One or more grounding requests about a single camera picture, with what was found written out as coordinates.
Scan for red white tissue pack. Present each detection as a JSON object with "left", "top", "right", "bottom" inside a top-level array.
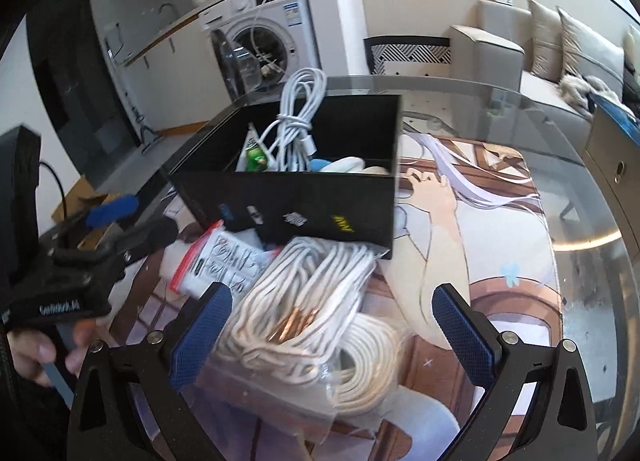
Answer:
[{"left": 160, "top": 220, "right": 280, "bottom": 301}]

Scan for adidas bag of laces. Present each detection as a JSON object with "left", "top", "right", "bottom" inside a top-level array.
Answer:
[{"left": 215, "top": 237, "right": 376, "bottom": 386}]

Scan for white usb cable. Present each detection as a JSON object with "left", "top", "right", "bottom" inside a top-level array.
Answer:
[{"left": 257, "top": 66, "right": 329, "bottom": 173}]

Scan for white plush toy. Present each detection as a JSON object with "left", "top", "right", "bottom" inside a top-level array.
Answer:
[{"left": 310, "top": 156, "right": 388, "bottom": 176}]

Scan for silver green medicine pouch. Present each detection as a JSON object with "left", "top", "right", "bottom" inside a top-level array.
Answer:
[{"left": 235, "top": 124, "right": 274, "bottom": 173}]

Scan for person's left hand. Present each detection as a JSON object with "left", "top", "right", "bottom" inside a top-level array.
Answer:
[{"left": 8, "top": 319, "right": 98, "bottom": 387}]

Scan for cardboard box on floor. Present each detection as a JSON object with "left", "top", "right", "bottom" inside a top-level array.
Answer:
[{"left": 65, "top": 176, "right": 124, "bottom": 250}]

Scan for anime printed table mat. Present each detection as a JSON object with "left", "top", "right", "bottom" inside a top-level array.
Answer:
[{"left": 106, "top": 132, "right": 563, "bottom": 460}]

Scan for black storage box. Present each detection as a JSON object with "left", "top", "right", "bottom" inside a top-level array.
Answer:
[{"left": 163, "top": 95, "right": 401, "bottom": 252}]

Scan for kitchen faucet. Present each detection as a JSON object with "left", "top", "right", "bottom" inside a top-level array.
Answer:
[{"left": 158, "top": 2, "right": 180, "bottom": 26}]

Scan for white washing machine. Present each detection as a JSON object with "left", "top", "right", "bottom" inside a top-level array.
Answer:
[{"left": 198, "top": 0, "right": 320, "bottom": 90}]

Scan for beige side cabinet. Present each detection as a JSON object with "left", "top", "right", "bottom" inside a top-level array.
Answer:
[{"left": 584, "top": 95, "right": 639, "bottom": 261}]

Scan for grey clothes on sofa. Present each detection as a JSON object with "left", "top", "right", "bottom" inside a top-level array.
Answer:
[{"left": 559, "top": 74, "right": 620, "bottom": 116}]

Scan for grey cushion left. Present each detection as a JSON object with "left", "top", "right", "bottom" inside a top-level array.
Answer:
[{"left": 527, "top": 0, "right": 563, "bottom": 82}]

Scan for grey cushion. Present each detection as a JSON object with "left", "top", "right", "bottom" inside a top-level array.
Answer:
[
  {"left": 558, "top": 7, "right": 625, "bottom": 99},
  {"left": 527, "top": 0, "right": 563, "bottom": 82}
]

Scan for beige sofa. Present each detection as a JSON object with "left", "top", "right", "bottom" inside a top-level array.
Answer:
[{"left": 447, "top": 0, "right": 640, "bottom": 152}]

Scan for grey cushion right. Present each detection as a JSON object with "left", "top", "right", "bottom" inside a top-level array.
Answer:
[{"left": 558, "top": 7, "right": 625, "bottom": 99}]

